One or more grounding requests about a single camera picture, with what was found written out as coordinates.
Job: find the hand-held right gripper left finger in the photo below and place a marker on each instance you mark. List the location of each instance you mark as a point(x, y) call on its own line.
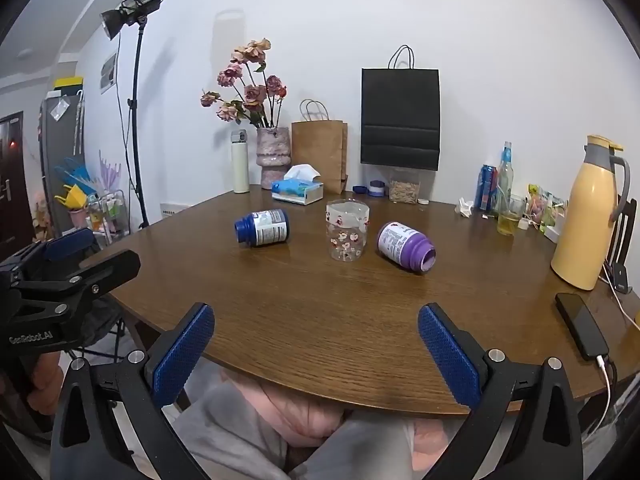
point(182, 355)

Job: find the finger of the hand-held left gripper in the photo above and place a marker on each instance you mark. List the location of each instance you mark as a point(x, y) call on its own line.
point(70, 244)
point(107, 267)

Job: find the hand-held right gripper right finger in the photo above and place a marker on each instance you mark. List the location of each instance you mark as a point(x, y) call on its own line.
point(447, 355)

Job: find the clear floral glass cup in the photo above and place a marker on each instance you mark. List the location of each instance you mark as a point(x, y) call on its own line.
point(346, 232)

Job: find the person's left hand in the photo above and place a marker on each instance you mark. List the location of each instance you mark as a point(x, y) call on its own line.
point(44, 385)

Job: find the dark wooden door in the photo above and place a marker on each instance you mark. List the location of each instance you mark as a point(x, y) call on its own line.
point(12, 185)

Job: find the grey refrigerator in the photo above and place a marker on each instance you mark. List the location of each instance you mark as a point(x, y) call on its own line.
point(57, 160)

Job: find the purple pill bottle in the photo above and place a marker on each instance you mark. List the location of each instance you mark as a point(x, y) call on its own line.
point(402, 245)

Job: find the black light stand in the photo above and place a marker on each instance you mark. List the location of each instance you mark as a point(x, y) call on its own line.
point(136, 125)

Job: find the black phone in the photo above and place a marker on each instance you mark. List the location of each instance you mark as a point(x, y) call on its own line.
point(582, 325)

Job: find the glass of yellow drink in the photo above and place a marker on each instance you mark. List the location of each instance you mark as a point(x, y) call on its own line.
point(509, 220)

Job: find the crumpled white tissue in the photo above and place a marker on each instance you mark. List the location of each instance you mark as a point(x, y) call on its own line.
point(465, 207)

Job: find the blue pill bottle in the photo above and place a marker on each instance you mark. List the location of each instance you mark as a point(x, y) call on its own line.
point(265, 227)

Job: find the yellow box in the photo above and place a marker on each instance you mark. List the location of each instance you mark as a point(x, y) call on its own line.
point(69, 83)

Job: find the white thermos bottle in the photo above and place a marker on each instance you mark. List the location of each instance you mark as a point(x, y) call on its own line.
point(240, 170)

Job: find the blue drink can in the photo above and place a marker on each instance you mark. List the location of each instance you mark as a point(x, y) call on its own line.
point(485, 187)

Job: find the clear container of grains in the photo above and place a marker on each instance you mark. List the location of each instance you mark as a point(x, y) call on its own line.
point(404, 187)

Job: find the colourful snack packets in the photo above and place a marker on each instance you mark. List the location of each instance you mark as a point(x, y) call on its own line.
point(545, 207)

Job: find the small blue-white jar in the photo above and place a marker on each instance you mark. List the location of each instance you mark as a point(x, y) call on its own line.
point(376, 188)

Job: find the blue bottle cap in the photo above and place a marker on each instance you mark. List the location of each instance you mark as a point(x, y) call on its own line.
point(359, 190)

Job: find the glass bottle with blue cap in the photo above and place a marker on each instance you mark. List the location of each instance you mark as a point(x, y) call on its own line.
point(506, 175)

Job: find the yellow thermos jug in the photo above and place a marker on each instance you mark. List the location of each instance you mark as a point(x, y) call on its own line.
point(585, 220)

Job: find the pink stone vase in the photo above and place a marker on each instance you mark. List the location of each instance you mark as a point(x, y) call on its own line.
point(273, 157)

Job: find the blue tissue box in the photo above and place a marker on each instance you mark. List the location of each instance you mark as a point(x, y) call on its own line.
point(297, 191)

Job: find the black chair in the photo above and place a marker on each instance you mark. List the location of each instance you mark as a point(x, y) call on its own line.
point(622, 240)

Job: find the dried pink flowers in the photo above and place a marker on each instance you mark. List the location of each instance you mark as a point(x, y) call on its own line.
point(252, 90)

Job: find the brown paper bag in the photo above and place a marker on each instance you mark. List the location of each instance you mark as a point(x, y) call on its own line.
point(320, 155)

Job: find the black paper bag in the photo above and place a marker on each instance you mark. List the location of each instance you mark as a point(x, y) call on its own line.
point(400, 120)

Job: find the black studio light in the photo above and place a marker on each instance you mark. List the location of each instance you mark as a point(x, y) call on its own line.
point(132, 10)

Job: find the wall picture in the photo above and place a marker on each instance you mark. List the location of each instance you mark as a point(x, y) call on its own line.
point(108, 72)

